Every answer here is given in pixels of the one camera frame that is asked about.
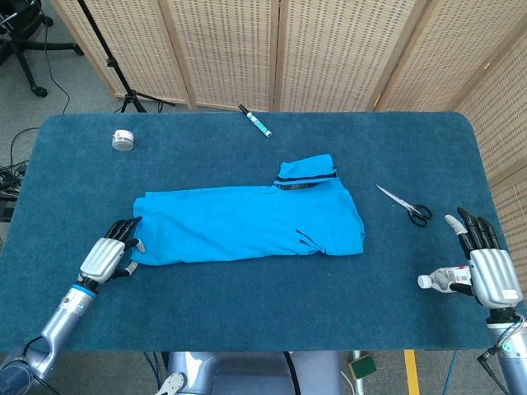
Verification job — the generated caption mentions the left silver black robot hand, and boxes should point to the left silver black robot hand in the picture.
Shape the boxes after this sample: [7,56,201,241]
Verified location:
[78,216,146,285]

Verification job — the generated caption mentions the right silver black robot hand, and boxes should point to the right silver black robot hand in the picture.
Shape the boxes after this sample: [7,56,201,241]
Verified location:
[436,207,524,309]

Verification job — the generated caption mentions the blue printed T-shirt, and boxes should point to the blue printed T-shirt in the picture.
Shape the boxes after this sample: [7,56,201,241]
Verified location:
[132,152,366,267]

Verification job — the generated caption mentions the silver-blue robot base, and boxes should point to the silver-blue robot base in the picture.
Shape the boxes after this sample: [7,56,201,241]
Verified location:
[166,351,343,395]

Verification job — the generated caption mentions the clear plastic water bottle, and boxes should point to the clear plastic water bottle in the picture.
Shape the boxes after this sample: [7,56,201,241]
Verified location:
[417,265,478,294]

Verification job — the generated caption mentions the small white tape roll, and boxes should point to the small white tape roll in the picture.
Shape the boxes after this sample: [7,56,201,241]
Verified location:
[111,128,136,152]

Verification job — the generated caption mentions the white perforated plate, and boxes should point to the white perforated plate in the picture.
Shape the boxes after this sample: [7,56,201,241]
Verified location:
[156,372,187,395]

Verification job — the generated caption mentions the dark blue carpet table cover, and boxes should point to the dark blue carpet table cover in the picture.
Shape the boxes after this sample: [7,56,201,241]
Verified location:
[0,110,527,353]

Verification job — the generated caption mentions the green yellow sponge block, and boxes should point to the green yellow sponge block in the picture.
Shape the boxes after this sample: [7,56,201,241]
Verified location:
[347,355,378,380]

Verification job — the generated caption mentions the metal table leg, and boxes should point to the metal table leg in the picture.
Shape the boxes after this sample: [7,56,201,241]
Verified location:
[352,350,367,395]

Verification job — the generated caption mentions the black tripod stand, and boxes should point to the black tripod stand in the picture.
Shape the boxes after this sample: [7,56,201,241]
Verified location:
[76,0,176,113]

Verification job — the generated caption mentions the white green marker pen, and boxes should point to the white green marker pen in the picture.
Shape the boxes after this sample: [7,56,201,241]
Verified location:
[237,104,273,139]

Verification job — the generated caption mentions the black office chair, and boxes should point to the black office chair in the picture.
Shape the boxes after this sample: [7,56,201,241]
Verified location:
[0,0,86,99]

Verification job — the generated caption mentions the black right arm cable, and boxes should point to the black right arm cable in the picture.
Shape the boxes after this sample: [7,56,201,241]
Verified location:
[477,318,527,395]

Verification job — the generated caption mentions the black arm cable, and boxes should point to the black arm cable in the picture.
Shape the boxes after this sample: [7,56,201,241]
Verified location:
[477,318,527,395]
[22,335,57,359]

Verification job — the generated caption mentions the black handled scissors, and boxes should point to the black handled scissors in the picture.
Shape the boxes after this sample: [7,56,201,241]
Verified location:
[375,184,433,227]

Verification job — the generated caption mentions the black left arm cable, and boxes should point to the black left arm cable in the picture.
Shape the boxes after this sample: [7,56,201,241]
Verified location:
[22,335,57,359]

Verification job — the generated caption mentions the black floor cable bundle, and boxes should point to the black floor cable bundle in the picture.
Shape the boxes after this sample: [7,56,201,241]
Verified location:
[0,127,40,223]

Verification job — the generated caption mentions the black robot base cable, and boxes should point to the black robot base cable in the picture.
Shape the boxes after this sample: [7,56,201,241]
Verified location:
[282,350,304,395]

